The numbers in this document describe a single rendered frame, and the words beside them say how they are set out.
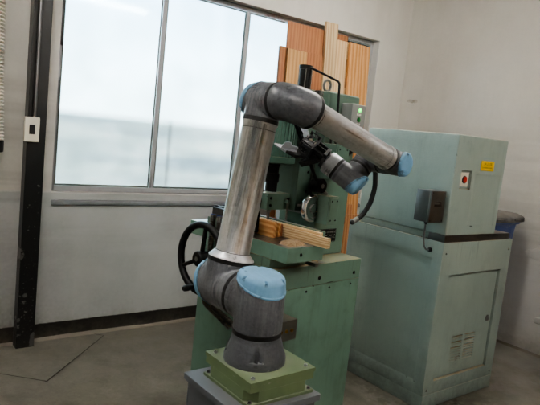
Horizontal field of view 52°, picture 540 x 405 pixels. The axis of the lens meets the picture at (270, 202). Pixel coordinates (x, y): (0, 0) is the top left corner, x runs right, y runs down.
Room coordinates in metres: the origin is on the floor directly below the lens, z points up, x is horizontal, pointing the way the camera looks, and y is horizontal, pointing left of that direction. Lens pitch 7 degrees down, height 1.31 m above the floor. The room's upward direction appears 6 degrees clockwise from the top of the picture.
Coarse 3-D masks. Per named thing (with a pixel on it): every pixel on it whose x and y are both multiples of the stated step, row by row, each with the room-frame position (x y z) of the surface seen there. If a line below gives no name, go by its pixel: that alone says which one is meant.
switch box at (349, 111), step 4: (344, 104) 2.46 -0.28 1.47; (348, 104) 2.45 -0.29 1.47; (352, 104) 2.43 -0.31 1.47; (356, 104) 2.45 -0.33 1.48; (344, 108) 2.46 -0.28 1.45; (348, 108) 2.45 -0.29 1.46; (352, 108) 2.43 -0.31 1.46; (356, 108) 2.45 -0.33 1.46; (364, 108) 2.49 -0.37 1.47; (344, 112) 2.46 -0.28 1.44; (348, 112) 2.44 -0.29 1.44; (352, 112) 2.43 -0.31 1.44; (356, 112) 2.45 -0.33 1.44; (360, 112) 2.47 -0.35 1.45; (364, 112) 2.49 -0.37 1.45; (344, 116) 2.46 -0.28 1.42; (348, 116) 2.44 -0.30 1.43; (352, 116) 2.44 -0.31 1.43; (356, 116) 2.45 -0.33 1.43; (360, 116) 2.47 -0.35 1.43; (364, 116) 2.49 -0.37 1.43; (352, 120) 2.44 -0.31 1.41; (356, 120) 2.46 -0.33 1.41; (364, 120) 2.50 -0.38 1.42; (360, 124) 2.48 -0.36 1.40
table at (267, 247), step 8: (192, 232) 2.45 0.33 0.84; (200, 232) 2.41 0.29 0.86; (256, 240) 2.16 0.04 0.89; (264, 240) 2.15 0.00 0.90; (272, 240) 2.16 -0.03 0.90; (280, 240) 2.18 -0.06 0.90; (256, 248) 2.16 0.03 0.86; (264, 248) 2.12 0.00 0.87; (272, 248) 2.09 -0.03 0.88; (280, 248) 2.07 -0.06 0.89; (288, 248) 2.04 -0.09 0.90; (296, 248) 2.07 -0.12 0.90; (304, 248) 2.10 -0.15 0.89; (312, 248) 2.14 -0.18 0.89; (320, 248) 2.17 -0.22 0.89; (264, 256) 2.12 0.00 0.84; (272, 256) 2.09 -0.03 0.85; (280, 256) 2.06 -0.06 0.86; (288, 256) 2.05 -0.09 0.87; (296, 256) 2.08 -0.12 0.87; (304, 256) 2.11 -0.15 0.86; (312, 256) 2.14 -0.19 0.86; (320, 256) 2.18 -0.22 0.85
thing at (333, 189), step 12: (324, 96) 2.43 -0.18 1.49; (336, 96) 2.44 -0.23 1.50; (348, 96) 2.50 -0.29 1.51; (336, 108) 2.45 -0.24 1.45; (312, 192) 2.43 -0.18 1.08; (336, 192) 2.50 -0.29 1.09; (288, 216) 2.52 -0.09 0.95; (300, 216) 2.47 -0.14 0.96; (324, 228) 2.46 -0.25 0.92; (336, 240) 2.53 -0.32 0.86; (324, 252) 2.47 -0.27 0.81; (336, 252) 2.54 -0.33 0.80
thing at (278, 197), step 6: (264, 192) 2.32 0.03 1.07; (270, 192) 2.35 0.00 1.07; (276, 192) 2.37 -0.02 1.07; (282, 192) 2.40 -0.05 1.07; (264, 198) 2.31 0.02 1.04; (270, 198) 2.31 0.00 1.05; (276, 198) 2.34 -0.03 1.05; (282, 198) 2.36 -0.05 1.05; (264, 204) 2.31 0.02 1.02; (270, 204) 2.31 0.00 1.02; (276, 204) 2.34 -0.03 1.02; (282, 204) 2.36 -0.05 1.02; (288, 204) 2.39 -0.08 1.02; (270, 210) 2.35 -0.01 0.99
